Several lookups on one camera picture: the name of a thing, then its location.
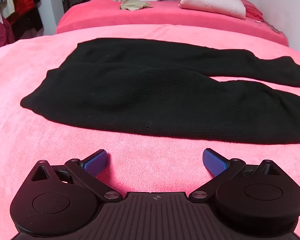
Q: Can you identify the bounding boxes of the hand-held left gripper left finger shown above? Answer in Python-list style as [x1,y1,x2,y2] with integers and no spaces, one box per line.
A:
[29,149,122,202]

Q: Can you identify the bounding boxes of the beige crumpled garment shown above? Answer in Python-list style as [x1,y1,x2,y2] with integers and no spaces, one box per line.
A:
[120,0,154,12]

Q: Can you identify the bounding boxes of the red pillow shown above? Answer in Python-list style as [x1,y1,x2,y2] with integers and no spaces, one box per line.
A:
[240,0,264,20]

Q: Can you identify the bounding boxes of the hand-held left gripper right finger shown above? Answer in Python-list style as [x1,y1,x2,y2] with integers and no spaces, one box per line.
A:
[189,148,284,203]

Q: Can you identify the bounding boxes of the pink covered bed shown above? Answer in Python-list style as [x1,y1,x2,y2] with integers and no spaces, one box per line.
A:
[55,0,289,47]

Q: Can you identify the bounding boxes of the black pants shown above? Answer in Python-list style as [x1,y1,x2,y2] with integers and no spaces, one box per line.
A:
[20,37,300,145]

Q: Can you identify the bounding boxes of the hanging clothes pile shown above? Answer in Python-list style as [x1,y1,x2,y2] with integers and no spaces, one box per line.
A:
[14,0,44,40]

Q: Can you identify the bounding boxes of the maroon hanging coat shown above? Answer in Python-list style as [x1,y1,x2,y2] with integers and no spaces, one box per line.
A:
[0,4,16,53]

